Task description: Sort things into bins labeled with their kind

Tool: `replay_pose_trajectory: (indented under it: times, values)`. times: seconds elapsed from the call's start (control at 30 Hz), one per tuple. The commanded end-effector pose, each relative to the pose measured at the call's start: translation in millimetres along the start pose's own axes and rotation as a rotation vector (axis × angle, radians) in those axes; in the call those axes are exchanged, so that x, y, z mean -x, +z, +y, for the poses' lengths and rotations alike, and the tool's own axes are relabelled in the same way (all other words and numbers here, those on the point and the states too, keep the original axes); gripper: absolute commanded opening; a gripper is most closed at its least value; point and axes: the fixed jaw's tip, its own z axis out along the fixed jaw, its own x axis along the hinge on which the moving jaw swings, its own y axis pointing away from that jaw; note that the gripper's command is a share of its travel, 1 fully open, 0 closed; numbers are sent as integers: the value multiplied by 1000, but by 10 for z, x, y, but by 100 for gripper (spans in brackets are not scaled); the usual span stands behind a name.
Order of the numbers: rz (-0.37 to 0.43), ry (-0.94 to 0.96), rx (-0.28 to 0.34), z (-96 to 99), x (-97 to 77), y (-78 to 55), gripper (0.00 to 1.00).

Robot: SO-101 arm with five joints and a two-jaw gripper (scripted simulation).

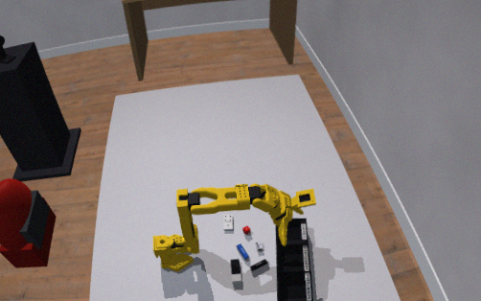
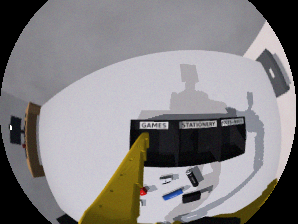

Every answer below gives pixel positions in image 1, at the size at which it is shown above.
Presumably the white domino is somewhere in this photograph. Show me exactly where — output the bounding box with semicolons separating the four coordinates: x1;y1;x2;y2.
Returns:
224;215;233;231

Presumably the blue battery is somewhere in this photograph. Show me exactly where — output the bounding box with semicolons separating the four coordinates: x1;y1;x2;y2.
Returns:
237;243;249;260

